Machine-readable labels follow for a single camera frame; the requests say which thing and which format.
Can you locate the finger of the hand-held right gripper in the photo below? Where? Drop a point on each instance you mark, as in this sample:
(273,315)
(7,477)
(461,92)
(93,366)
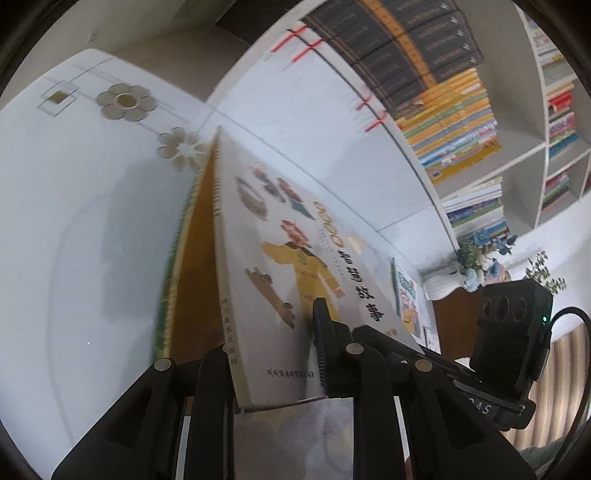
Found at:
(397,345)

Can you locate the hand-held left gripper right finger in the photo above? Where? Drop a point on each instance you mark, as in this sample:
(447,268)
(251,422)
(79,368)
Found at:
(319,350)

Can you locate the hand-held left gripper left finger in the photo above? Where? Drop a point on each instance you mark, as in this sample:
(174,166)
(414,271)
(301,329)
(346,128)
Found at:
(214,392)

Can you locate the white yellow-robed figure book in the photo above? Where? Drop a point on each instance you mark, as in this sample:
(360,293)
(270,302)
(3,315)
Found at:
(277,221)

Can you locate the row of yellow orange books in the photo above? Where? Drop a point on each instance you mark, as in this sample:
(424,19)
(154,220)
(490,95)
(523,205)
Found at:
(457,129)

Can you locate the rows of thin colourful books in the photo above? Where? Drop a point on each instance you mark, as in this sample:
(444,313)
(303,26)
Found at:
(561,120)

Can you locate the row of dark books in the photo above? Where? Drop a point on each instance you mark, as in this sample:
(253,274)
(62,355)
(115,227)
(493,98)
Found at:
(406,41)

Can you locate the white printed sheet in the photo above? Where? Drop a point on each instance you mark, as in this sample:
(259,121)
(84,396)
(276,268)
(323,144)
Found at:
(429,339)

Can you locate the colourful cartoon cover book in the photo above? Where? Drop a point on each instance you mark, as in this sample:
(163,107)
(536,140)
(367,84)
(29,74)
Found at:
(408,300)

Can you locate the brown wooden cabinet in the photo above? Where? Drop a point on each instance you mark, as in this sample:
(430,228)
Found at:
(455,323)

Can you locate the striped beige rug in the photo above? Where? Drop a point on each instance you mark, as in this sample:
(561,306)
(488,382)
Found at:
(563,369)

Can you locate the dried baby's breath bunch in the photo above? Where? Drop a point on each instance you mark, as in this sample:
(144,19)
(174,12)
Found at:
(545,272)

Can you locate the white ribbed vase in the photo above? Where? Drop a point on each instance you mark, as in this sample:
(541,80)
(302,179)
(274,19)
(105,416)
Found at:
(438,286)

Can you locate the blue white flower bouquet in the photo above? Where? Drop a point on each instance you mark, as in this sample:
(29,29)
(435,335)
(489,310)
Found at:
(475,263)

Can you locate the white bookcase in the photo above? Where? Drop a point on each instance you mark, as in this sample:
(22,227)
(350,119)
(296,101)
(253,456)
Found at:
(323,115)

